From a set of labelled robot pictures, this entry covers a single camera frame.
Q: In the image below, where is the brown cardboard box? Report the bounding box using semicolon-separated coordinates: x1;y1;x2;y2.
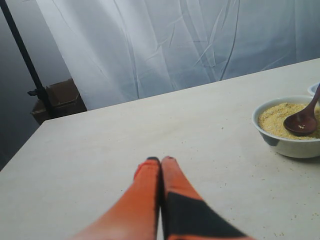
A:
31;78;87;125

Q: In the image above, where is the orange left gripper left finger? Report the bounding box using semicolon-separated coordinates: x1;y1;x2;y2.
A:
71;157;160;240

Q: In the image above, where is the beige grainy powder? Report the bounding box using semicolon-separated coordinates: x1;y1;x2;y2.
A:
258;102;320;140

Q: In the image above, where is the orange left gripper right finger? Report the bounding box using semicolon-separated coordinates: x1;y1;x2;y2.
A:
161;156;252;240

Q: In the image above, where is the white rectangular plastic tray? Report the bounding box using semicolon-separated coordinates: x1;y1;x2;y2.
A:
307;82;320;96

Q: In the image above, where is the white ceramic bowl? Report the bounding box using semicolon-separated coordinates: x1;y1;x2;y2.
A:
252;95;320;159

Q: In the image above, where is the black stand pole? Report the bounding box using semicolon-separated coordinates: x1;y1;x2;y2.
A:
0;0;56;118

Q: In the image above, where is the white backdrop curtain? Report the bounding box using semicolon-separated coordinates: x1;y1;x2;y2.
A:
37;0;320;110

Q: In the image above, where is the dark red wooden spoon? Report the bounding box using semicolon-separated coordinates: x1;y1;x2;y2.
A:
283;85;320;137

